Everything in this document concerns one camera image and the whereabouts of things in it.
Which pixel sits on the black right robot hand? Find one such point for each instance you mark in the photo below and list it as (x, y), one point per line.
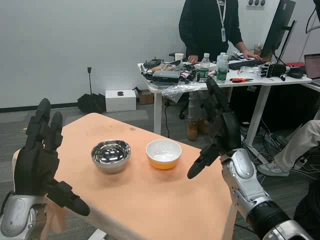
(225, 132)

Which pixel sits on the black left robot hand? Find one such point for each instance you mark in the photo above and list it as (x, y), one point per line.
(35, 165)

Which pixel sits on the white and orange plastic bowl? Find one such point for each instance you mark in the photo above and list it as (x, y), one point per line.
(163, 150)

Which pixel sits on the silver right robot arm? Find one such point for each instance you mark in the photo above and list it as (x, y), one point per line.
(245, 182)

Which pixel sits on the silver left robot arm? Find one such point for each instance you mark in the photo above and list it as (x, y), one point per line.
(17, 215)

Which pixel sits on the shiny steel bowl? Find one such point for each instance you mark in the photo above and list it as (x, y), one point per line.
(110, 155)

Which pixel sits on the black office chair base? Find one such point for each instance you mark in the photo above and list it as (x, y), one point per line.
(183, 112)

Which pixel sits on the green-label water bottle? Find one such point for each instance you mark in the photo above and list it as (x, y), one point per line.
(204, 67)
(220, 55)
(222, 71)

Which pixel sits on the clear plastic bag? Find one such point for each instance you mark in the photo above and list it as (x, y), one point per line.
(178, 91)

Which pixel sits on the black under-desk cabinet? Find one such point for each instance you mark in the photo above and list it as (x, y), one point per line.
(287, 107)

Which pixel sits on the black keyboard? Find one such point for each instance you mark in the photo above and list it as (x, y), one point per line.
(246, 64)

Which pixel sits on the white office desk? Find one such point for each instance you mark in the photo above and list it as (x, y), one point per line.
(275, 79)

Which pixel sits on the seated person in beige trousers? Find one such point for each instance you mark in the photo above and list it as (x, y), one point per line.
(297, 147)

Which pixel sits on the spare black robot hand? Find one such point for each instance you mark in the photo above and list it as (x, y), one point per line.
(273, 70)

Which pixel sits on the white power strip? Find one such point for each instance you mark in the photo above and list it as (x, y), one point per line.
(300, 163)

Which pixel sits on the grey and black device case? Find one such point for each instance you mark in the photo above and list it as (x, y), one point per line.
(166, 75)

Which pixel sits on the black folded umbrella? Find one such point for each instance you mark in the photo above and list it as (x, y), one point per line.
(91, 103)

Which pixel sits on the brown cardboard box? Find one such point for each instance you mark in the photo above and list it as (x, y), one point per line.
(146, 97)

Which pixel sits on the white paper cup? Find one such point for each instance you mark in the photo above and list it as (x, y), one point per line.
(179, 57)

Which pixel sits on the bagged brown bread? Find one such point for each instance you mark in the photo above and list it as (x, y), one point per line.
(162, 68)

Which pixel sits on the clear drinking cup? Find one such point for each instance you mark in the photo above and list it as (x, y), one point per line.
(258, 49)

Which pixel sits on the black pouch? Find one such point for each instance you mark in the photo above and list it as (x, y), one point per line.
(296, 73)

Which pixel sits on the red flat case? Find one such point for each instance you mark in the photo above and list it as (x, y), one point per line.
(296, 64)

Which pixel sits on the black remote controller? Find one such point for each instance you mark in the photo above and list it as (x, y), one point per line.
(152, 63)

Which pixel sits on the black upright stick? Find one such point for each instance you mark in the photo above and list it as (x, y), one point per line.
(90, 80)

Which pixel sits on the table with orange cloth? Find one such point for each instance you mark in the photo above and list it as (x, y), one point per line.
(140, 195)

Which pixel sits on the white box with controller print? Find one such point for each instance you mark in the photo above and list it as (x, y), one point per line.
(120, 102)

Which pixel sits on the standing person in black sweater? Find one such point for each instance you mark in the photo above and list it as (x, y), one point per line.
(207, 25)

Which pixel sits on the grey laptop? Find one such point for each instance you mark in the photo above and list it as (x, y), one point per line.
(313, 66)

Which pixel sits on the black computer monitor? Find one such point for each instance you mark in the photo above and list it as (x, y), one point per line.
(277, 30)

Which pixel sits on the person in black clothes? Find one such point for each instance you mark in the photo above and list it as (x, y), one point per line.
(308, 217)

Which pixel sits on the white table frame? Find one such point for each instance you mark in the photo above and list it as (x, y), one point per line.
(98, 235)

